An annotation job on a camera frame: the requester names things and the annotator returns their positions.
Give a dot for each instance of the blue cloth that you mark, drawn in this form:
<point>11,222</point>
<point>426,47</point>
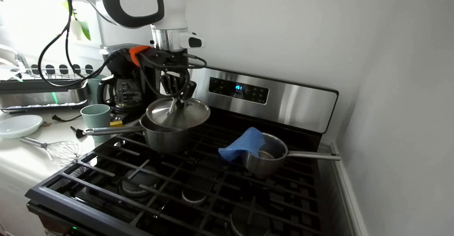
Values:
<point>243,145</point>

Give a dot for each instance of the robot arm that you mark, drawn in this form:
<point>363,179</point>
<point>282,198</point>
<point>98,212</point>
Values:
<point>138,1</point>

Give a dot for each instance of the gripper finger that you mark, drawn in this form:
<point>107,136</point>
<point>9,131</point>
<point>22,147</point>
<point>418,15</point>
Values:
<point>187,88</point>
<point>169,83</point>

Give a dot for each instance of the stove burner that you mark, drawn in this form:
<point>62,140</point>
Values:
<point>194,196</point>
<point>136,184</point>
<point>250,225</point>

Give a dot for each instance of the potted plant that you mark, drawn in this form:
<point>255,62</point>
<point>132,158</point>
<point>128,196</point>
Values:
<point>79,25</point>

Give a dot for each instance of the black coffee maker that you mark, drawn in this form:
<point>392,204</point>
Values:
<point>122,90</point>

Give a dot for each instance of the pale green cup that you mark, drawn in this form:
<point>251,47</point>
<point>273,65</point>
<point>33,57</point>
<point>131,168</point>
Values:
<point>96,120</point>

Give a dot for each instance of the dish rack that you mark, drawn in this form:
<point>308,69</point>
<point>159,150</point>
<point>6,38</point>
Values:
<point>39,95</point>

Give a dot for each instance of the metal whisk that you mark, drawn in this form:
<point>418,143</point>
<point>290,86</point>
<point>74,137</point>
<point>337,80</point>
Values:
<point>62,151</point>

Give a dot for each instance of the small silver saucepan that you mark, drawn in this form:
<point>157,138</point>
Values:
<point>269,161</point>

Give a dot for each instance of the tap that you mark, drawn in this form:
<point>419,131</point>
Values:
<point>12,60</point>

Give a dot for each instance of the stainless steel gas stove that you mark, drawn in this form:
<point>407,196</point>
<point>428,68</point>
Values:
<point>248,193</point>

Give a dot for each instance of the white bowl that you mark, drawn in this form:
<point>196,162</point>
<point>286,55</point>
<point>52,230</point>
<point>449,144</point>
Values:
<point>19,125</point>

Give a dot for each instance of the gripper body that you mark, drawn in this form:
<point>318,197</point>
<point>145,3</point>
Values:
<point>166,59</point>

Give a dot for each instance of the silver pot lid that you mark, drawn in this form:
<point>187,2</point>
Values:
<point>179,113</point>

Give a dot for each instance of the window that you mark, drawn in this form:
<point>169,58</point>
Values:
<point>32,12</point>

